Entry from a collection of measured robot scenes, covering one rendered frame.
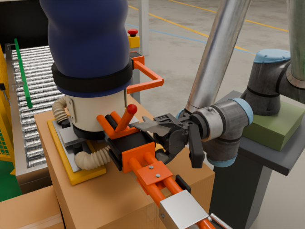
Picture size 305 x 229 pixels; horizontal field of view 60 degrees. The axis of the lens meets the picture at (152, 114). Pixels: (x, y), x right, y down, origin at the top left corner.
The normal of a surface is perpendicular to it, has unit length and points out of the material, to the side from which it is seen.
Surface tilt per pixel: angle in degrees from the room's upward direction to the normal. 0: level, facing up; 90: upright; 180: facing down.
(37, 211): 0
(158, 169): 0
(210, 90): 83
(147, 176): 0
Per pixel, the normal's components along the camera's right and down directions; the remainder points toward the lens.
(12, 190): 0.00, -0.85
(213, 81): 0.14, 0.41
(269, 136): -0.67, 0.39
